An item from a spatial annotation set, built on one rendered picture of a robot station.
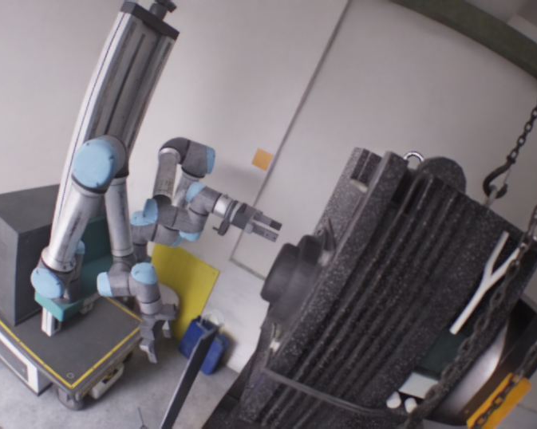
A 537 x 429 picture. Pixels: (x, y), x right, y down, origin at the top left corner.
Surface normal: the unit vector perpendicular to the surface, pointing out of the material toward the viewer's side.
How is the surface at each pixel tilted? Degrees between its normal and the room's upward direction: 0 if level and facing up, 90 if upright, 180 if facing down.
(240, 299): 90
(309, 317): 90
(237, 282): 90
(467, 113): 90
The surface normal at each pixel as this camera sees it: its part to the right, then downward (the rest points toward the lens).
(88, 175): 0.25, 0.24
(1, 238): -0.20, 0.18
